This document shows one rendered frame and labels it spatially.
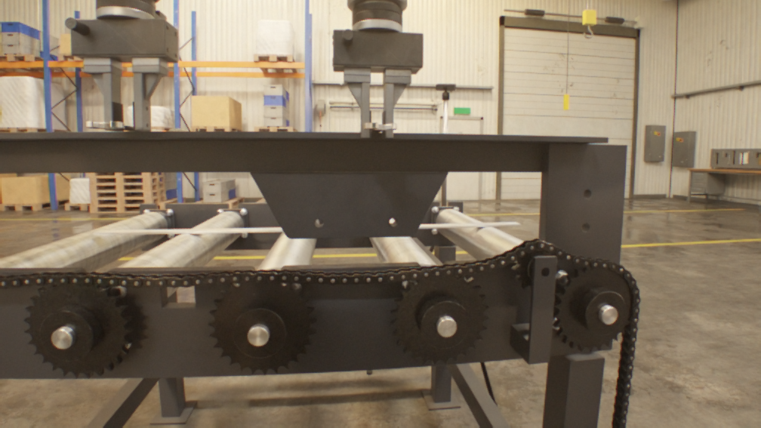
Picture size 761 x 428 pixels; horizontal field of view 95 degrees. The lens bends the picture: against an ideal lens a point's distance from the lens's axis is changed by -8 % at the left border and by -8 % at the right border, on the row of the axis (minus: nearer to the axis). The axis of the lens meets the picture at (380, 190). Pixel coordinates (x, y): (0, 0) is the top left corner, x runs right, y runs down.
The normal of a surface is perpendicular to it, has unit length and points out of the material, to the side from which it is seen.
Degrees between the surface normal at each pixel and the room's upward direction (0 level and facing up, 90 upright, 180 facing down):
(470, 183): 90
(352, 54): 90
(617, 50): 90
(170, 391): 90
